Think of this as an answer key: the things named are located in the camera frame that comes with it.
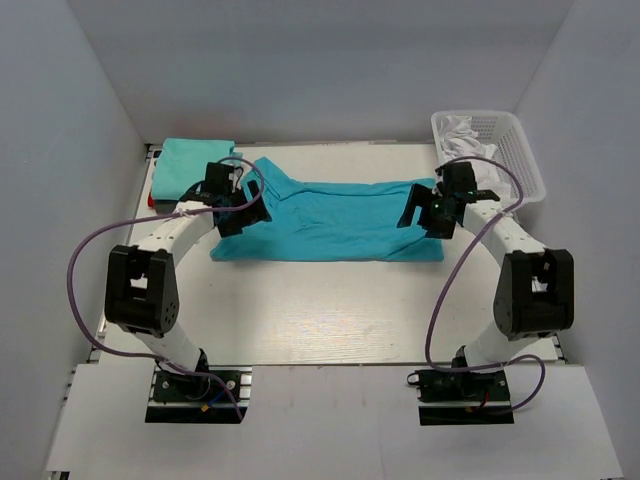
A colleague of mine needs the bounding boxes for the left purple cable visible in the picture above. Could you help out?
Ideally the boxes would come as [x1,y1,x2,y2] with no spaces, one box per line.
[67,157,268,420]

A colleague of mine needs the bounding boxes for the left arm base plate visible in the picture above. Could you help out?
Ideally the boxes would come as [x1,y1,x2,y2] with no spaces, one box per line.
[145,366,252,425]

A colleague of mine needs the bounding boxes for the crumpled white t-shirt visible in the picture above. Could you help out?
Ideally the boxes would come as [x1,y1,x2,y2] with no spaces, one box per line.
[436,115,511,201]

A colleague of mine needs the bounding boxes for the folded mint green t-shirt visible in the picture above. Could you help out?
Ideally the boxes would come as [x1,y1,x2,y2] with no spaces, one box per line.
[150,138,236,203]

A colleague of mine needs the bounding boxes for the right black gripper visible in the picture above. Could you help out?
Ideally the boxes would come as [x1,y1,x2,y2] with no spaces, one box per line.
[398,183,457,240]

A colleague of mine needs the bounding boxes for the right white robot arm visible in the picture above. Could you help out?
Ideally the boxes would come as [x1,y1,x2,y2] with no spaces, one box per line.
[397,156,574,399]

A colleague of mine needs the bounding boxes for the purple cable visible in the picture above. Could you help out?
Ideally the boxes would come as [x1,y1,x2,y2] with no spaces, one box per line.
[67,157,268,420]
[424,157,546,412]

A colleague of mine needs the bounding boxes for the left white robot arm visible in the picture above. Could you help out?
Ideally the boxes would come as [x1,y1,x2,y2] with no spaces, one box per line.
[105,157,271,399]

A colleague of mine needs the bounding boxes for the blue t-shirt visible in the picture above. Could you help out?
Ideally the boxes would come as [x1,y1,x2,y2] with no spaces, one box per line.
[210,157,444,262]

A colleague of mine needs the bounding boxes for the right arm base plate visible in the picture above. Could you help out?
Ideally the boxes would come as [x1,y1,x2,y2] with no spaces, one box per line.
[407,369,514,426]

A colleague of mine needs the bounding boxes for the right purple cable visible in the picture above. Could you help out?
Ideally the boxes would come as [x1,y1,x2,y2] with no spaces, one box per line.
[424,157,546,412]

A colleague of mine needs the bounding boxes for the white plastic laundry basket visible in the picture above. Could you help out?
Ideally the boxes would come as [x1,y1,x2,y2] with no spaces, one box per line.
[431,110,546,205]

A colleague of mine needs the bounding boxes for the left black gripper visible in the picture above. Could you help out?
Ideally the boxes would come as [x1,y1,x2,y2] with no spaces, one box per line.
[218,180,271,237]

